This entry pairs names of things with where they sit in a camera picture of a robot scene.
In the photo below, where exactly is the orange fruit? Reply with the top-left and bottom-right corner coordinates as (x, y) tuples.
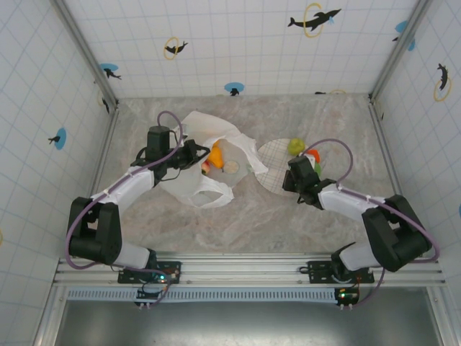
(207, 140), (224, 169)

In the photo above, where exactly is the white printed plastic bag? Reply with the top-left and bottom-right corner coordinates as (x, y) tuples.
(158, 110), (269, 209)

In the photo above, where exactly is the round plaid paper plate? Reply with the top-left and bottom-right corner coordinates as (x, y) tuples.
(257, 138), (318, 195)

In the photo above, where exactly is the fish on blue circle sticker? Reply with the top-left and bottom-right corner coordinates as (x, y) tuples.
(392, 20), (417, 51)
(224, 81), (245, 97)
(99, 63), (122, 81)
(48, 128), (68, 149)

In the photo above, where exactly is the right controller board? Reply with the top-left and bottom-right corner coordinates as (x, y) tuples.
(334, 286), (361, 309)

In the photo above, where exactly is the controller board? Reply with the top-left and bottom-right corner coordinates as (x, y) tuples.
(135, 283), (170, 307)
(334, 286), (361, 309)

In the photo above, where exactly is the left controller board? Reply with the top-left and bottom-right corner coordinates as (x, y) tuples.
(135, 283), (170, 307)

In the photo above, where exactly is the grey metal sheet panel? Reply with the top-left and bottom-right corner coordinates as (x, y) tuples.
(53, 301), (444, 346)

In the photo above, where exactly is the aluminium table side rail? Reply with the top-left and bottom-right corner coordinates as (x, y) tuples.
(369, 95), (403, 195)
(84, 106), (120, 217)

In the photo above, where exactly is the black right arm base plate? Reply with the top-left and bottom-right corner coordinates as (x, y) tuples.
(308, 259), (375, 285)

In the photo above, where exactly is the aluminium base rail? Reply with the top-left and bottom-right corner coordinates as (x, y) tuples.
(53, 252), (446, 289)

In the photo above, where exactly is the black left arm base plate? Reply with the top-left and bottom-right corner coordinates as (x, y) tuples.
(117, 261), (182, 285)

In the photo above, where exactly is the white slotted cable duct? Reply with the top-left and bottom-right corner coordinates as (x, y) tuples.
(66, 288), (341, 303)

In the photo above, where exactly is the aluminium corner post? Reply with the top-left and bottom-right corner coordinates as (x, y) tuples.
(369, 0), (433, 98)
(53, 0), (120, 109)

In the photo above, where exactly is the large dolphin yellow ring sticker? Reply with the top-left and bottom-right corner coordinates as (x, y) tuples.
(287, 2), (342, 39)

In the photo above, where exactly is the seal yellow ring sticker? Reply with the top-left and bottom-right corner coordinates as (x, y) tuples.
(433, 63), (453, 102)

